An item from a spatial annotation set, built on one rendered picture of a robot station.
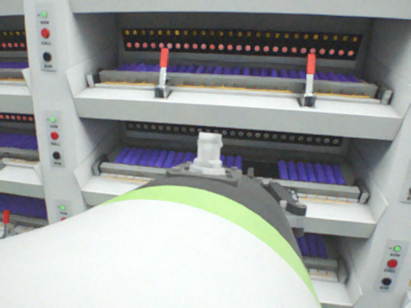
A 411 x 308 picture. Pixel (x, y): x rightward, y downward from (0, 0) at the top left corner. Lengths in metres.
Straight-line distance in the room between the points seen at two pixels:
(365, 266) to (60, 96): 0.70
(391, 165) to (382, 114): 0.09
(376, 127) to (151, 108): 0.40
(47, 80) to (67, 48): 0.08
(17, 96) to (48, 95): 0.08
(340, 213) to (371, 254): 0.10
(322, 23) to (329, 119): 0.28
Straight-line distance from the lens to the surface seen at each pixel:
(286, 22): 0.68
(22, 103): 0.66
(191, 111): 0.48
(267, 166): 0.62
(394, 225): 0.59
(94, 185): 0.61
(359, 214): 0.58
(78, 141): 0.59
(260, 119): 0.47
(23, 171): 0.74
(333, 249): 0.75
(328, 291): 0.68
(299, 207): 0.21
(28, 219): 0.86
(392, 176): 0.55
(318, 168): 0.62
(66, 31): 0.58
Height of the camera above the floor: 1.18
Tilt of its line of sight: 15 degrees down
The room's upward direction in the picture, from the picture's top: 3 degrees clockwise
